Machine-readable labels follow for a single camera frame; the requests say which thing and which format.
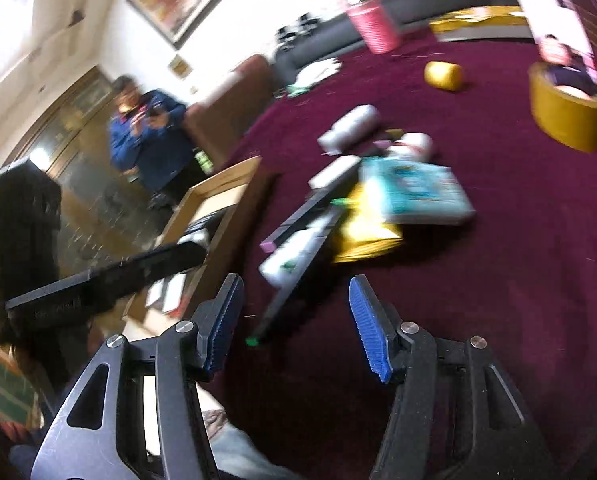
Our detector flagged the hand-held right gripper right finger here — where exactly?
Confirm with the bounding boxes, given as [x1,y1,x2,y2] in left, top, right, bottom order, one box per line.
[348,275,566,480]

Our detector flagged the white gloves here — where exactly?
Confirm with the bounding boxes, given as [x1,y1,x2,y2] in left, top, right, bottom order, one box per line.
[286,57,341,98]

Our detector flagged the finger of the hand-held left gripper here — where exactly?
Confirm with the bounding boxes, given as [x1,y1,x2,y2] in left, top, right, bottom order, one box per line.
[6,241,206,328]

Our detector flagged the large white bottle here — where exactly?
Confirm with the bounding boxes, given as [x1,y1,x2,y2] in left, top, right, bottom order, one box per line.
[318,105,381,155]

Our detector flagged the person's jeans leg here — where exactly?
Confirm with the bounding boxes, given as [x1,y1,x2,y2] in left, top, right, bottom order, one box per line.
[198,410,299,480]

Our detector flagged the small white medicine box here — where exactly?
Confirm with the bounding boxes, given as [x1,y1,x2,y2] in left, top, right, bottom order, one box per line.
[146,275,186,316]

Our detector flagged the wooden glass cabinet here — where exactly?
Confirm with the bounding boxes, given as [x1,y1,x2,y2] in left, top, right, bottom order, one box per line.
[0,65,179,271]

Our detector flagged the pink yarn spool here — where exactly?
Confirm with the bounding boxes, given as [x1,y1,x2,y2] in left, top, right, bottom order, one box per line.
[345,0,401,55]

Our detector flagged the black white package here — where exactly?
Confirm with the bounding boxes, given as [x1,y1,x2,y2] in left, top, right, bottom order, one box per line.
[251,210,359,347]

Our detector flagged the small yellow tape roll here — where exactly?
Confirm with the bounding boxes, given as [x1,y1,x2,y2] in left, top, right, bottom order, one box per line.
[424,61,464,93]

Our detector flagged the brown chair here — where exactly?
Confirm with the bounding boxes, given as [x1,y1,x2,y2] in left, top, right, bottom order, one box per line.
[186,55,274,171]

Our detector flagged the yellow packet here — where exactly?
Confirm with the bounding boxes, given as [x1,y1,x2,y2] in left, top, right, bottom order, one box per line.
[333,185,404,263]

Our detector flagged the white charger plug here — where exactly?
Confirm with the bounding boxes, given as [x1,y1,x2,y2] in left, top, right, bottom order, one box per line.
[308,155,363,190]

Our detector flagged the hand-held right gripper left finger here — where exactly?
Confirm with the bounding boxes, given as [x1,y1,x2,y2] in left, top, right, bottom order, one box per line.
[31,274,244,480]

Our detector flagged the black tube with pink end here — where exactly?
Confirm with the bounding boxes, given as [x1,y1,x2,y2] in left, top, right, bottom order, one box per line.
[261,187,351,256]

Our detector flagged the flat box with yellow tape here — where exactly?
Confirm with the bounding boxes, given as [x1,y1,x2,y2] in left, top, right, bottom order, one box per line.
[429,5,529,43]

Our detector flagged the teal box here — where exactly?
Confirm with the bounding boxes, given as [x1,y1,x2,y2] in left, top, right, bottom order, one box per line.
[358,156,476,226]

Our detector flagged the large yellow tape roll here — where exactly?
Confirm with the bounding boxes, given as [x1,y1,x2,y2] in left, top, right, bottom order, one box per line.
[528,60,597,153]

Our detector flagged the cardboard box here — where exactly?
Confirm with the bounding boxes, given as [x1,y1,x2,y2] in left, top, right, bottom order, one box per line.
[123,156,279,336]

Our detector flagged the smartphone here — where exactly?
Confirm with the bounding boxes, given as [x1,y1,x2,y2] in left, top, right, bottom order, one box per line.
[498,0,597,98]

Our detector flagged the white pill bottle red label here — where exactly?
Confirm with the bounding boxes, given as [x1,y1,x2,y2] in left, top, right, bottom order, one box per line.
[385,132,434,163]

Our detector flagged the black sofa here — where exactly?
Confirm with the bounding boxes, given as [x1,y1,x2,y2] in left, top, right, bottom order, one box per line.
[273,0,519,86]

